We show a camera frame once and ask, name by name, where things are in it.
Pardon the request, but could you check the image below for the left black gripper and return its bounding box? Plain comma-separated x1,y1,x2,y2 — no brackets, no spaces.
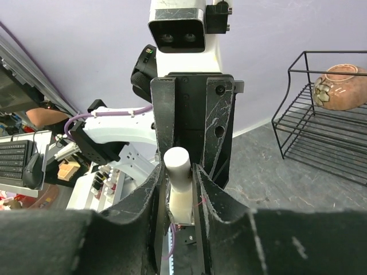
150,72,235,186

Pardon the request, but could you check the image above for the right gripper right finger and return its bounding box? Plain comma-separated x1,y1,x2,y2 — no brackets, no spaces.
192,164,366,274

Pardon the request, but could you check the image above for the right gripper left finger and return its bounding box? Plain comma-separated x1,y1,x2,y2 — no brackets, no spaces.
1,166,162,274

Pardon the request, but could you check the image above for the white nail polish cap brush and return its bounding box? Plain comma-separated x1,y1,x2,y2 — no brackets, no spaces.
163,147,192,193

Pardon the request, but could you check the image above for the white nail polish bottle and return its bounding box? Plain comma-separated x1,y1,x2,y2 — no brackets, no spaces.
168,188,193,225

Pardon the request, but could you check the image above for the person's forearm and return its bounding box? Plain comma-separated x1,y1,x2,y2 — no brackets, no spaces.
26,108,68,128

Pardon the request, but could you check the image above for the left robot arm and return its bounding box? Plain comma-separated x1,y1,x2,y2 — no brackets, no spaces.
70,44,244,187

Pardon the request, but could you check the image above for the white tray of polish bottles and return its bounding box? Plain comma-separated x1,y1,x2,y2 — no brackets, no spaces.
66,169,126,213

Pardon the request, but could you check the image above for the black computer mouse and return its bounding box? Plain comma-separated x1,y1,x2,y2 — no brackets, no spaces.
22,152,43,190

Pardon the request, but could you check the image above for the brown floral ceramic bowl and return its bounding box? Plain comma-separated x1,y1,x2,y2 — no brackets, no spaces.
312,64,366,111

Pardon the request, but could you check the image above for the black computer keyboard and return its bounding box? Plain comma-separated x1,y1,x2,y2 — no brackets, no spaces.
0,140,34,181

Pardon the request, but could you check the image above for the blue slotted cable duct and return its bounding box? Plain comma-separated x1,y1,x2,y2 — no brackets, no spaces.
160,224,177,275

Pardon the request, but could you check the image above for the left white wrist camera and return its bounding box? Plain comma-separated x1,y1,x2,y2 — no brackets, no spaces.
148,0,233,77

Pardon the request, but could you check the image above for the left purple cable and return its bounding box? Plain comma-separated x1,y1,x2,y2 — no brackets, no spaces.
63,104,154,141

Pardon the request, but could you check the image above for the black wire dish rack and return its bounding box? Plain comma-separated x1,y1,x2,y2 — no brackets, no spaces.
271,50,366,186

